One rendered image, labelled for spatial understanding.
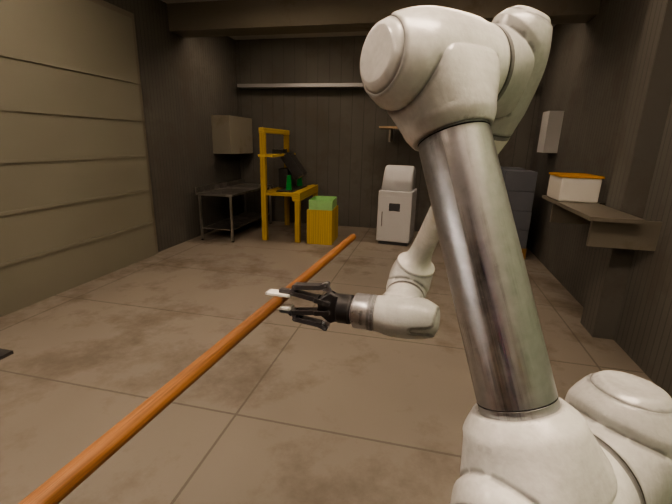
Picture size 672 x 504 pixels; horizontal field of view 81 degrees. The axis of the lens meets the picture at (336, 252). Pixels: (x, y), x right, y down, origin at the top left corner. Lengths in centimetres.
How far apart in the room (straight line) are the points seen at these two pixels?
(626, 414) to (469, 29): 55
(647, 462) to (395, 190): 586
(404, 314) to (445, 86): 55
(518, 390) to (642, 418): 20
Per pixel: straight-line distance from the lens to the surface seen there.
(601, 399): 70
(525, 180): 621
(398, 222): 636
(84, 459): 64
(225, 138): 731
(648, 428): 70
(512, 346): 53
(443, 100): 54
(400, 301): 94
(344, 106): 765
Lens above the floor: 160
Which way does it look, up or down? 16 degrees down
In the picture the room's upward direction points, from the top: 1 degrees clockwise
